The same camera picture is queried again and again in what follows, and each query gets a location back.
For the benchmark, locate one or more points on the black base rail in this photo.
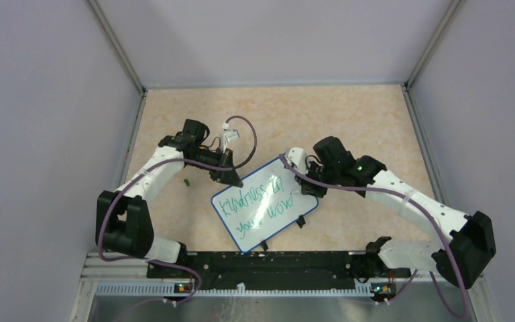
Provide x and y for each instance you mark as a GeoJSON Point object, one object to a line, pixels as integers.
{"type": "Point", "coordinates": [291, 270]}

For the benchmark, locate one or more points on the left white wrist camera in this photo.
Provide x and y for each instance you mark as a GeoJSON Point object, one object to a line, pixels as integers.
{"type": "Point", "coordinates": [227, 136]}

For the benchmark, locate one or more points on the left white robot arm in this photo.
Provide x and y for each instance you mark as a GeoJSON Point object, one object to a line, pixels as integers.
{"type": "Point", "coordinates": [124, 223]}

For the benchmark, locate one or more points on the blue-framed whiteboard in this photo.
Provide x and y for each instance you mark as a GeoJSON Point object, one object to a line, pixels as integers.
{"type": "Point", "coordinates": [269, 202]}

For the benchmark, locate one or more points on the white cable duct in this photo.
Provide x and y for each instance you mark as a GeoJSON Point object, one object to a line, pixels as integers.
{"type": "Point", "coordinates": [170, 289]}

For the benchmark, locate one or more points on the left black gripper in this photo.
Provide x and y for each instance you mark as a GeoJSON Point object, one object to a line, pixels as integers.
{"type": "Point", "coordinates": [231, 177]}

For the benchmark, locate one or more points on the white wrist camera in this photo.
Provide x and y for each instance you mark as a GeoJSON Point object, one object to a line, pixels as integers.
{"type": "Point", "coordinates": [227, 136]}
{"type": "Point", "coordinates": [297, 159]}

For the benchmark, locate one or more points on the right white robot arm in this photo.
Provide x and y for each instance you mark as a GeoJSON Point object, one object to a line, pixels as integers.
{"type": "Point", "coordinates": [462, 245]}

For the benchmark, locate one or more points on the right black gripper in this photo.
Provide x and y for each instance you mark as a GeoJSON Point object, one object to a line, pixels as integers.
{"type": "Point", "coordinates": [310, 188]}

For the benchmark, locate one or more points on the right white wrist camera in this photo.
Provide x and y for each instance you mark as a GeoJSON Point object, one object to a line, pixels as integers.
{"type": "Point", "coordinates": [297, 159]}

